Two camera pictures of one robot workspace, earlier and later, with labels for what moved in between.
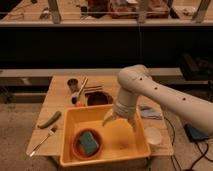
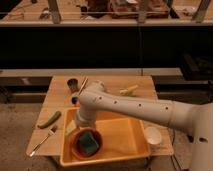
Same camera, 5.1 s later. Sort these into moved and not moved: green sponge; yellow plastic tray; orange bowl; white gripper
Moved: white gripper
Not moved: yellow plastic tray; orange bowl; green sponge
